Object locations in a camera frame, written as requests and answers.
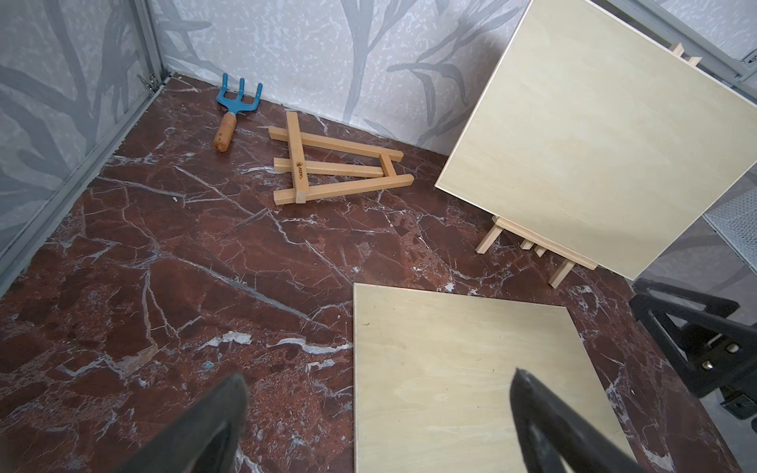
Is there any plywood board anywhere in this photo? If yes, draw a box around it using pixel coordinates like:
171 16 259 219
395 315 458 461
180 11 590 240
437 1 756 279
353 284 630 472

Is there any blue garden hand rake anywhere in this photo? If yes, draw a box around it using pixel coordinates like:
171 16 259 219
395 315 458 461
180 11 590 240
213 73 263 153

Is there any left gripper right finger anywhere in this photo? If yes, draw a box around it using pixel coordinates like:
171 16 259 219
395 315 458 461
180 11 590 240
510 369 644 472

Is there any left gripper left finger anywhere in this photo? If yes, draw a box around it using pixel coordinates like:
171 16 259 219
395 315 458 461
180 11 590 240
114 374 248 472

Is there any white wire mesh basket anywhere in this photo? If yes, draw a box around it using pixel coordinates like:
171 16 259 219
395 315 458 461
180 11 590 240
704 188 757 272

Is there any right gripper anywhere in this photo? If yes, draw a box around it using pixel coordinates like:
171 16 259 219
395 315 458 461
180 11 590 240
629 279 756 431

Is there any wooden easel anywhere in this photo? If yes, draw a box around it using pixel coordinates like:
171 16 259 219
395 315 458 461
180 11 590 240
268 112 414 206
474 42 704 290

